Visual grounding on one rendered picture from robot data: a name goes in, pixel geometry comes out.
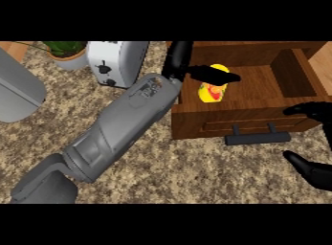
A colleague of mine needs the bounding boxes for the brown wooden cabinet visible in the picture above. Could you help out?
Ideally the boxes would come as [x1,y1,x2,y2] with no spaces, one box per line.
[165,40,329,68]

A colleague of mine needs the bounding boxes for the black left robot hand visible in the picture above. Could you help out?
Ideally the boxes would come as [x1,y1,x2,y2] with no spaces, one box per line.
[160,40,242,85]

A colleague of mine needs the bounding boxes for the rounded grey appliance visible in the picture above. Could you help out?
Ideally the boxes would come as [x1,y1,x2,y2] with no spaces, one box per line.
[0,40,48,123]

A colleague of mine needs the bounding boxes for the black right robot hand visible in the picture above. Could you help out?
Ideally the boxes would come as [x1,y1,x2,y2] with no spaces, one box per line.
[281,100,332,194]

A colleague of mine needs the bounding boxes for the dark grey drawer handle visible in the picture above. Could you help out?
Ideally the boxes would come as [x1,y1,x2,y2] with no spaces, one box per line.
[222,122,292,146]

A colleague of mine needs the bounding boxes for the white toaster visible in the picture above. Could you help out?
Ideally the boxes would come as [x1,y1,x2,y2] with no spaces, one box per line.
[84,40,150,90]

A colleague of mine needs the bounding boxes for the wooden drawer front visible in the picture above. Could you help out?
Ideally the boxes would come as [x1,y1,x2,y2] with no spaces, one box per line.
[169,95,332,141]

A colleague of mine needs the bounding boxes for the open wooden drawer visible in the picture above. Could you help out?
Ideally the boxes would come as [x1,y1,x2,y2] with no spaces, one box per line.
[171,47,332,111]

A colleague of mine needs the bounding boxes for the green plant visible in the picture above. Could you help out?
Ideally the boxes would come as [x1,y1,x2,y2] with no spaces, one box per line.
[14,40,87,58]

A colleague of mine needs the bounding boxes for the white plant pot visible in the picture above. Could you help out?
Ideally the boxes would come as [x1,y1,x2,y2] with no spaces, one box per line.
[47,47,88,72]

